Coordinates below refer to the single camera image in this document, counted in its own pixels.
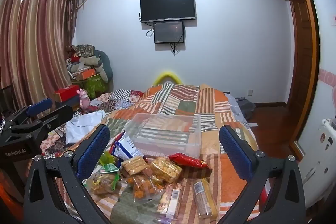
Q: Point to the pile of clothes and bags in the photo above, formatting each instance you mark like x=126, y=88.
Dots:
x=89, y=61

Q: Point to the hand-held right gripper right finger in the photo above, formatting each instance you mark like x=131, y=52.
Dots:
x=235, y=153

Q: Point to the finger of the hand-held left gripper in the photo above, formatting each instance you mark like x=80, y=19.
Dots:
x=39, y=106
x=59, y=115

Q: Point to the floral fabric bag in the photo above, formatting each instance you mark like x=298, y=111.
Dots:
x=82, y=49

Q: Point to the long cream biscuit packet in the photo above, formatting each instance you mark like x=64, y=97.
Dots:
x=170, y=197

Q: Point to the dark grey box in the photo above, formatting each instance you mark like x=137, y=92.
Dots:
x=71, y=104

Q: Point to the wooden door frame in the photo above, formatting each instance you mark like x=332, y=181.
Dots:
x=302, y=56

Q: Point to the green floral box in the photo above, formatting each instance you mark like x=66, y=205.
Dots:
x=95, y=86

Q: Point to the orange striped patchwork quilt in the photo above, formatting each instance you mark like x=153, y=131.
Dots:
x=210, y=108

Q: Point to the square cracker packet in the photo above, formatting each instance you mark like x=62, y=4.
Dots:
x=134, y=165

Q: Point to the white appliance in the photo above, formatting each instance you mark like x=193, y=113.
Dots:
x=328, y=132

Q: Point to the yellow hoop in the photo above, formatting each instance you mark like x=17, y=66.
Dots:
x=168, y=74

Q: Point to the grey green cushion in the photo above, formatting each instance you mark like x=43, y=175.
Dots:
x=106, y=64

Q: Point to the clear bag of orange snacks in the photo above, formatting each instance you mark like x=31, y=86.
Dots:
x=143, y=186

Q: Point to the red snack packet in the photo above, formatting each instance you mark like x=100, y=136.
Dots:
x=186, y=159

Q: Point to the person's left forearm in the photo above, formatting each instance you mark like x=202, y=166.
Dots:
x=9, y=190

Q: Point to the pink plush toy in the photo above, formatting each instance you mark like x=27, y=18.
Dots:
x=84, y=99

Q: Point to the long yellow wafer packet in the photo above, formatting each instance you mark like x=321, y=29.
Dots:
x=204, y=195

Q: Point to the red box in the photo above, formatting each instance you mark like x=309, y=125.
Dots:
x=67, y=92

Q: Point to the black wall television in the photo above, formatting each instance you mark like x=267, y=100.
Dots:
x=168, y=6

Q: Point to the striped pink curtain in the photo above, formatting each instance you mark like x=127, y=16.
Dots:
x=34, y=43

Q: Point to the checkered floral blanket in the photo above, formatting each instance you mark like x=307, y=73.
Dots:
x=115, y=101

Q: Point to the blue white snack packet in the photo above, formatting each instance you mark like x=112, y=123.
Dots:
x=127, y=148

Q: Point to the white wall socket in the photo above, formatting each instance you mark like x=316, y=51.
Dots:
x=250, y=92

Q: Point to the clear plastic container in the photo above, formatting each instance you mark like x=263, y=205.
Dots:
x=162, y=134

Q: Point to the grey backpack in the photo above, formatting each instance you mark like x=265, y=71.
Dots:
x=245, y=108

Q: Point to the orange cardboard box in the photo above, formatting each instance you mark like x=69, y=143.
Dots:
x=85, y=74

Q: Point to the green white snack packet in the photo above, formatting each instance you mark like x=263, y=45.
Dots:
x=109, y=168

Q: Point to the round cracker packet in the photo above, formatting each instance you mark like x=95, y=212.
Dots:
x=165, y=170

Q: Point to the white cloth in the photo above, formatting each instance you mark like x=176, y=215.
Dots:
x=84, y=125

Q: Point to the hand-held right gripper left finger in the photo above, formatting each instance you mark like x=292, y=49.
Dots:
x=93, y=151

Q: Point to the small black monitor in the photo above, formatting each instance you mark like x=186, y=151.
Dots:
x=168, y=32

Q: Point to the clear bag of brown bread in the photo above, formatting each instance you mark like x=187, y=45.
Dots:
x=102, y=182

